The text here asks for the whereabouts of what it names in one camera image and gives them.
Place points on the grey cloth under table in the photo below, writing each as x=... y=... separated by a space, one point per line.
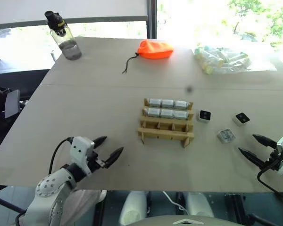
x=82 y=207

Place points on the clear bag of tubes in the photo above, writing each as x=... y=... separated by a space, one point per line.
x=221 y=61

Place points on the wooden slotted rack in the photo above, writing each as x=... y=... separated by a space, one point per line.
x=165 y=136

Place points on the black table frame bar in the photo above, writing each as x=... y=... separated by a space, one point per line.
x=4 y=202

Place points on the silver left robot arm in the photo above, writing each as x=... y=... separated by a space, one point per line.
x=52 y=184

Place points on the clear bottle with black cap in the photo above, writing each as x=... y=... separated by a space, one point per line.
x=68 y=42

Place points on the grey flat panel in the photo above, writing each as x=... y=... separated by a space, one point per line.
x=12 y=103

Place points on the white rounded robot leg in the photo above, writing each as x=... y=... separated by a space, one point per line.
x=133 y=207
x=199 y=204

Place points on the white roller blind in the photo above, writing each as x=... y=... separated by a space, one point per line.
x=68 y=9

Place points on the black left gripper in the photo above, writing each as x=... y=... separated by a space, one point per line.
x=93 y=163

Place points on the grey robot torso top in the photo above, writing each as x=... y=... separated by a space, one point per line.
x=186 y=221

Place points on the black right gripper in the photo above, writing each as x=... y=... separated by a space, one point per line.
x=274 y=161

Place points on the dark window frame post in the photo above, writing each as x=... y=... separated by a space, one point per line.
x=151 y=18

